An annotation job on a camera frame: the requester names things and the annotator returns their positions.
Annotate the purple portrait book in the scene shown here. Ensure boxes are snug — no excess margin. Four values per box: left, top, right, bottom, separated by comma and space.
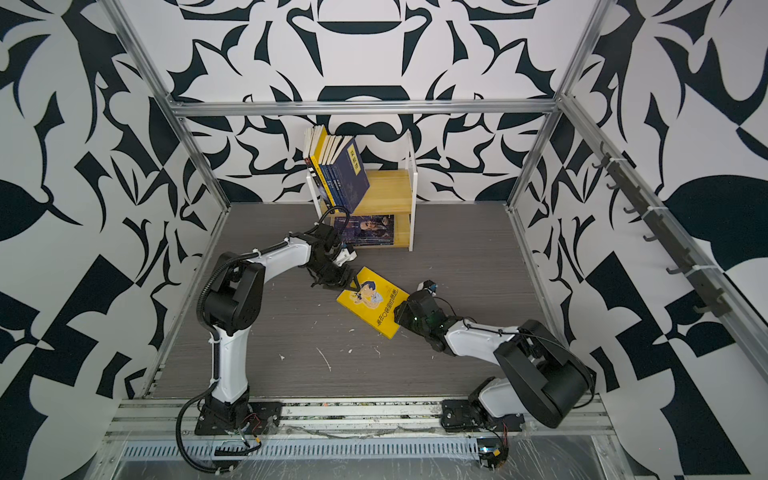
333, 215, 395, 247

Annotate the large yellow book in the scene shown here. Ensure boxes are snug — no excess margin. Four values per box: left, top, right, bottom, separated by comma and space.
308, 125, 336, 207

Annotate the aluminium front rail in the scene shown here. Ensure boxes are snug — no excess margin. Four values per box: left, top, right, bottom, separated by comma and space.
100, 397, 622, 468

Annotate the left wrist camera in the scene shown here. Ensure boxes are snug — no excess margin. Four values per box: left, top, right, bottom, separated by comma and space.
333, 244, 357, 267

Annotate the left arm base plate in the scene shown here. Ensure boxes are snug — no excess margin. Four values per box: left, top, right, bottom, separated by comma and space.
194, 398, 284, 436

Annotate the small green-lit electronics box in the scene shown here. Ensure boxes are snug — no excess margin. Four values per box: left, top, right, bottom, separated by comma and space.
477, 437, 509, 470

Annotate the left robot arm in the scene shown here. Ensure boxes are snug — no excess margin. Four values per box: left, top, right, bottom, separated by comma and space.
195, 213, 359, 421

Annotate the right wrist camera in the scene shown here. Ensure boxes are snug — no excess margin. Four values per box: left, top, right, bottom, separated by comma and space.
417, 280, 437, 296

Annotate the blue book yellow label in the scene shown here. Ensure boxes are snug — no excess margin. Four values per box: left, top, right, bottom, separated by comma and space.
319, 135, 342, 206
332, 135, 352, 213
336, 136, 370, 214

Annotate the black cable left base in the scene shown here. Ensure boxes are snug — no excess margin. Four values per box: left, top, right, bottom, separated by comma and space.
173, 383, 265, 476

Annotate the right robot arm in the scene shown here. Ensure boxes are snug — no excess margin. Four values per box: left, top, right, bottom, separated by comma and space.
395, 288, 596, 430

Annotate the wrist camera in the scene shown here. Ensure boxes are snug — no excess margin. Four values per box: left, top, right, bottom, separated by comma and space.
417, 280, 437, 296
333, 244, 357, 267

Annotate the small yellow cartoon book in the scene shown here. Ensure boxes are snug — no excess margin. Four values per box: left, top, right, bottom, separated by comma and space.
337, 267, 409, 339

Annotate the wooden white-framed bookshelf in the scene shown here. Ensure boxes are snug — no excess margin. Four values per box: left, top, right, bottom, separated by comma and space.
299, 132, 418, 251

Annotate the wall hook rail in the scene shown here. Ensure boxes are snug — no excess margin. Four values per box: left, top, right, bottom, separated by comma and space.
593, 141, 733, 318

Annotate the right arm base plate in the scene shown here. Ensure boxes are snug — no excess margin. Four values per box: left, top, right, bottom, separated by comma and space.
440, 399, 525, 434

